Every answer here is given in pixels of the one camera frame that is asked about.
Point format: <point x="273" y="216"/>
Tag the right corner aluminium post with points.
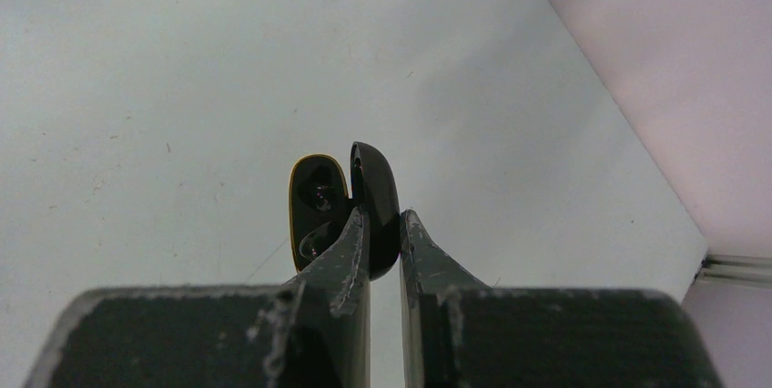
<point x="746" y="271"/>

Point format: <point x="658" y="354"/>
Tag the black earbud charging case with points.
<point x="373" y="189"/>

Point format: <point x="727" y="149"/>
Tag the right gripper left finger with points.
<point x="311" y="331"/>

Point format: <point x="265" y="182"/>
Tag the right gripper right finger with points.
<point x="460" y="332"/>

